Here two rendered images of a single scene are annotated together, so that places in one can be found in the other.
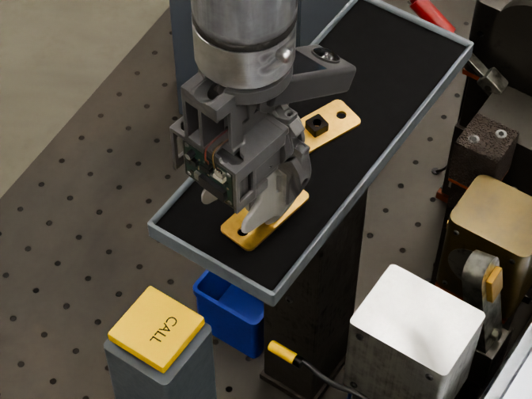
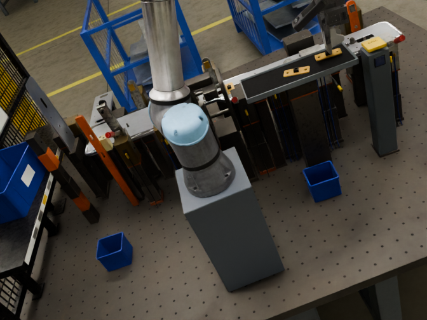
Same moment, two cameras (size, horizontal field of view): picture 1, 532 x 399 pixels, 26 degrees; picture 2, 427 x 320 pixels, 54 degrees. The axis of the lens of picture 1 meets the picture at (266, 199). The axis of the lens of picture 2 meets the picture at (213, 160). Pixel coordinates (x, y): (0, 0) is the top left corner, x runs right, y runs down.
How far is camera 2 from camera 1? 1.80 m
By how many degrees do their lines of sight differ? 74
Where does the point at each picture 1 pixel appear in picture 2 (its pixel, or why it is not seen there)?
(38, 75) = not seen: outside the picture
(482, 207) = not seen: hidden behind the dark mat
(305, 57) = (302, 14)
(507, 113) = (241, 94)
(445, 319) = (307, 51)
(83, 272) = (366, 226)
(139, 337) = (379, 41)
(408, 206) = not seen: hidden behind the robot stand
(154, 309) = (371, 45)
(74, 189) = (348, 260)
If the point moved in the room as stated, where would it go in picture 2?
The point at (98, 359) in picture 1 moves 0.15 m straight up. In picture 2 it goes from (380, 197) to (377, 167)
